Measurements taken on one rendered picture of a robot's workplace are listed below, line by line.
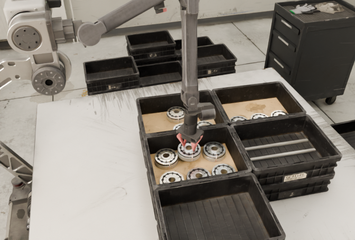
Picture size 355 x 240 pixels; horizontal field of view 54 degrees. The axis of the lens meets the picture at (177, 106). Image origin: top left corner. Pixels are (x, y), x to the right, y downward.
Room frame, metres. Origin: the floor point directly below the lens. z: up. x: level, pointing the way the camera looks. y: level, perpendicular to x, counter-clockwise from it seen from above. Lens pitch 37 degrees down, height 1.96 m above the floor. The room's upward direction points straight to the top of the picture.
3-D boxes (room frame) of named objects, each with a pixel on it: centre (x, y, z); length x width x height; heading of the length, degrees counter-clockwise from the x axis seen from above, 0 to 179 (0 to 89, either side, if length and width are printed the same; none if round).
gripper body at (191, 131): (1.12, -0.05, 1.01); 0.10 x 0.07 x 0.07; 57
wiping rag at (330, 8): (2.85, -1.28, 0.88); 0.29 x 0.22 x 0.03; 106
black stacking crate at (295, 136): (1.14, -0.46, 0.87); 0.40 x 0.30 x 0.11; 102
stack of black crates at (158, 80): (2.45, 0.13, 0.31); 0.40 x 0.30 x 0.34; 106
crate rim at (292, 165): (1.14, -0.46, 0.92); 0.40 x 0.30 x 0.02; 102
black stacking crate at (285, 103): (1.43, -0.40, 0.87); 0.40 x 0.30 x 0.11; 102
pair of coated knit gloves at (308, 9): (2.82, -1.05, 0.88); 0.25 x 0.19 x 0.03; 106
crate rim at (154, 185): (1.06, -0.07, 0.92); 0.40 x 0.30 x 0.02; 102
